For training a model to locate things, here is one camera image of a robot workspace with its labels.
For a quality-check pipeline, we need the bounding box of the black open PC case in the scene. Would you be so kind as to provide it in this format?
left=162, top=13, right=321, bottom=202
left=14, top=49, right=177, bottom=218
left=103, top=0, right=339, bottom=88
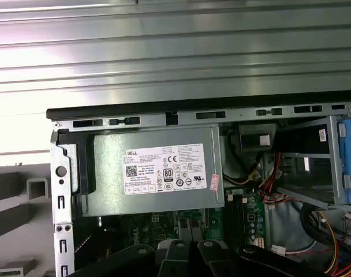
left=46, top=97, right=351, bottom=277

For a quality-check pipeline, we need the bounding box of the black plastic case bracket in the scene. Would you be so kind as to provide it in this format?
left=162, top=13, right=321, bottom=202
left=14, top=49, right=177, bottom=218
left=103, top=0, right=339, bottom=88
left=237, top=122, right=278, bottom=151

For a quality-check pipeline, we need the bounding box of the grey parts rack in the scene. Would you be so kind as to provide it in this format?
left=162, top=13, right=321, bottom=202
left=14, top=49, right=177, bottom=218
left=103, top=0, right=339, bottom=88
left=0, top=163, right=54, bottom=277

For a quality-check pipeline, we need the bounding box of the grey metal drive cage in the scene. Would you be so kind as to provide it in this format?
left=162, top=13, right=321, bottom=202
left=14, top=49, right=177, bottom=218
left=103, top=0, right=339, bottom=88
left=275, top=114, right=351, bottom=210

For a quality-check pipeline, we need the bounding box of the orange red power wire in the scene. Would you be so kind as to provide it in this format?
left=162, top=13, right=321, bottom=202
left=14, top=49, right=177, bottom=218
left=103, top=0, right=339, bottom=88
left=316, top=209, right=351, bottom=277

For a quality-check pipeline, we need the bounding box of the black RAM slot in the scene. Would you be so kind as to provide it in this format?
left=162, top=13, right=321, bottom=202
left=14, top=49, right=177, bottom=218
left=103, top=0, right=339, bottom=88
left=236, top=196, right=247, bottom=249
left=226, top=193, right=237, bottom=249

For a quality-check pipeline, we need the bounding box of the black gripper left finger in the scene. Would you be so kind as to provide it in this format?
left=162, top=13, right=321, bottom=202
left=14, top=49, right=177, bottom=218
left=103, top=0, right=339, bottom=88
left=67, top=241, right=194, bottom=277

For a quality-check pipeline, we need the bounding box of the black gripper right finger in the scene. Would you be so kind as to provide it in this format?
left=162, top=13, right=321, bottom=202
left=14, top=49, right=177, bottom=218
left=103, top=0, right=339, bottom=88
left=197, top=241, right=337, bottom=277

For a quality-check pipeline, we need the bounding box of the metal socket cover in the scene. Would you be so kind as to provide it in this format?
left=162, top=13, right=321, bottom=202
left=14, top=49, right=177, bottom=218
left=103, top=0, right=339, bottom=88
left=177, top=218, right=207, bottom=242

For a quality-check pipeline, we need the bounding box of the grey Dell power supply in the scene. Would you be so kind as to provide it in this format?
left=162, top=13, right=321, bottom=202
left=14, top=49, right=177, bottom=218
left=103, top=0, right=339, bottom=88
left=87, top=124, right=226, bottom=218

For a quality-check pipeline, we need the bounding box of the yellow black wire bundle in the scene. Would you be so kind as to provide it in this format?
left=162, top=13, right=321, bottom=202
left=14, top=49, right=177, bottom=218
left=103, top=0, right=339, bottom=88
left=223, top=161, right=262, bottom=187

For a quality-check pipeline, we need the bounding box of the red orange wire bundle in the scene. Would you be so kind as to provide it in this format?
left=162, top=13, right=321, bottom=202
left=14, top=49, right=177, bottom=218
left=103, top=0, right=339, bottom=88
left=257, top=151, right=287, bottom=203

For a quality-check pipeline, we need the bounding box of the green motherboard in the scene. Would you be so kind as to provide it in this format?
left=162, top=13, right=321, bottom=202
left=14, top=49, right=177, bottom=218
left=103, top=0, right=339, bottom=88
left=74, top=187, right=273, bottom=260

